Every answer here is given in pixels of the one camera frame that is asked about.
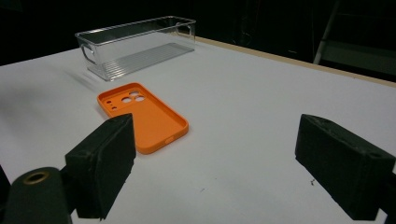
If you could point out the orange phone case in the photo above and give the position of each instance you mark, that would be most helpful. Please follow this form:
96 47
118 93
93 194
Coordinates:
155 123

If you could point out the white table cover sheet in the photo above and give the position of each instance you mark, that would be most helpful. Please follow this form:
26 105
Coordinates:
243 109

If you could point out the clear plastic storage bin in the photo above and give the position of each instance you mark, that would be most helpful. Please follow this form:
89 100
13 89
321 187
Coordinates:
140 59

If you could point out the white metal desk frame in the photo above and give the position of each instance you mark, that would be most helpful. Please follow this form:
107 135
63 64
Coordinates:
325 34

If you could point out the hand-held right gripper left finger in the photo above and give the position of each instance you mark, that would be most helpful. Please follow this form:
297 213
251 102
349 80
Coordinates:
99 168

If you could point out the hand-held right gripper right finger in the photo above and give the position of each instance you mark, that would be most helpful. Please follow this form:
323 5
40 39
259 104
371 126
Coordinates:
342 168

